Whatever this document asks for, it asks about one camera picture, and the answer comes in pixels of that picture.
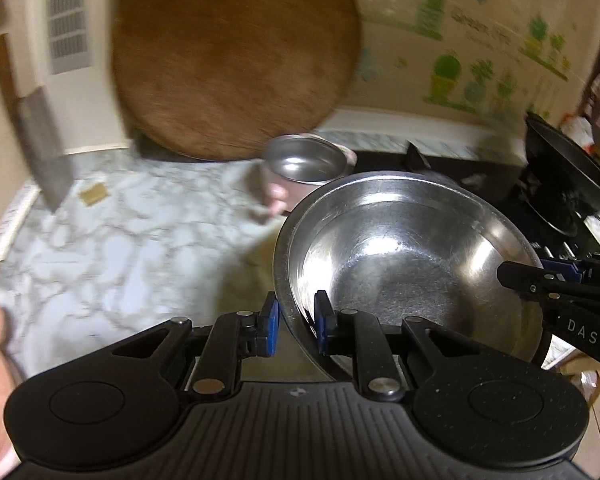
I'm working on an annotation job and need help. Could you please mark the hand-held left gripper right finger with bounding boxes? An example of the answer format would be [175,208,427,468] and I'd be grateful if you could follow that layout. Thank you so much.
[314,290,481,401]

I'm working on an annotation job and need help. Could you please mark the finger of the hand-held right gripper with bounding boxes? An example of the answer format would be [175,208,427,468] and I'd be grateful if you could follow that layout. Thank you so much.
[540,254,600,285]
[497,260,600,307]

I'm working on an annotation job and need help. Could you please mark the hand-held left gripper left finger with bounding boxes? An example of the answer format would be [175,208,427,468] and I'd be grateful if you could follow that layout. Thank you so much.
[112,292,281,393]

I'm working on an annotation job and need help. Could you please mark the stainless steel bowl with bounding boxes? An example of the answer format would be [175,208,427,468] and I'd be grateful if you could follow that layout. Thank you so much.
[272,171,551,381]

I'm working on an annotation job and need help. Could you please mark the pink steel-lined bowl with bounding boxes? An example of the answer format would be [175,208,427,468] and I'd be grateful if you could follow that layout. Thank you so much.
[260,134,356,216]

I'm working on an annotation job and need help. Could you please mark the black wok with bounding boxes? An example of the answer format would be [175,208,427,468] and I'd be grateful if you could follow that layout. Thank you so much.
[524,112,600,233]

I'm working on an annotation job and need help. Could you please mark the black gas stove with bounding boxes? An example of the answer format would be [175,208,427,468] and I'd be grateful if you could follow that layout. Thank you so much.
[350,142,600,271]

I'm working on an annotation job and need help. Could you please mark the red and white packet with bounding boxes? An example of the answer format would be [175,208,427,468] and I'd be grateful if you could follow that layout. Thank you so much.
[560,115,595,150]

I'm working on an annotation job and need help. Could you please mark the small brown pad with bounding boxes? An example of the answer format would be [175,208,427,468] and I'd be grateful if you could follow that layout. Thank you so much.
[80,185,109,207]

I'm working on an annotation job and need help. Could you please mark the round wooden cutting board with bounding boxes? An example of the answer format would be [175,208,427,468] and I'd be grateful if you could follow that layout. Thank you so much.
[111,0,361,161]

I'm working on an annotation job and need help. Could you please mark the music note edge tape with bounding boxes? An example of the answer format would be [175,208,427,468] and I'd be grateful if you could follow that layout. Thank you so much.
[0,184,37,267]

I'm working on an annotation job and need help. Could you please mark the grey vent grille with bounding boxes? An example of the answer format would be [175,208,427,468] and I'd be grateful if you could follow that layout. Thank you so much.
[45,0,92,75]

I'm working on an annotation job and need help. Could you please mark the plant print wall sticker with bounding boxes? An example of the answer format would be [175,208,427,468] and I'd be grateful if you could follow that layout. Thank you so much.
[355,0,600,126]

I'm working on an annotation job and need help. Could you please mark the cleaver with wooden handle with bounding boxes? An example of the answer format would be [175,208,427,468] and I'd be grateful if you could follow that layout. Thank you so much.
[0,35,76,212]

